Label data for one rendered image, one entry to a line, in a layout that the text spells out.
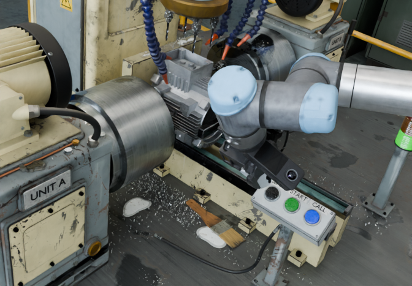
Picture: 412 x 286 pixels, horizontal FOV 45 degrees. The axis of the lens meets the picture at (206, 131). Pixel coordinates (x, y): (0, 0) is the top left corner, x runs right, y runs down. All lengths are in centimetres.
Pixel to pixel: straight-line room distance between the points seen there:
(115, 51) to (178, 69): 20
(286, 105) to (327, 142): 111
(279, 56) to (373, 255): 65
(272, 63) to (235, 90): 82
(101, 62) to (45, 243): 60
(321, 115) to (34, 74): 50
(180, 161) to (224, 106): 74
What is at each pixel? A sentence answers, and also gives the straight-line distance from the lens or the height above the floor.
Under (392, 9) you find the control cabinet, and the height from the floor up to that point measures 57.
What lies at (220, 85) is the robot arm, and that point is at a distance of 76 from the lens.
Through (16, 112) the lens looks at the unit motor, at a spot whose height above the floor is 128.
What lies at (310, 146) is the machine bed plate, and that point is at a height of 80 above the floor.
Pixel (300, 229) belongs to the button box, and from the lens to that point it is 108.
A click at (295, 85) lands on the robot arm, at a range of 77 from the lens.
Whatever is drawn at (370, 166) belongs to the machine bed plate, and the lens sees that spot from 181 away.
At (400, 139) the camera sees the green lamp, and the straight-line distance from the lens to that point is 149.
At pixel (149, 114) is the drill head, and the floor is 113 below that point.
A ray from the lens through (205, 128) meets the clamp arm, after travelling 134.
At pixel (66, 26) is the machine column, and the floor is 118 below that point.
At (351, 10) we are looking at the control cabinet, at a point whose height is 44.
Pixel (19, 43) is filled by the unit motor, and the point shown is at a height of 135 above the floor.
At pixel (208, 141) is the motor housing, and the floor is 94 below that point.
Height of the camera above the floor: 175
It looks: 33 degrees down
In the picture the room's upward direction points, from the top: 10 degrees clockwise
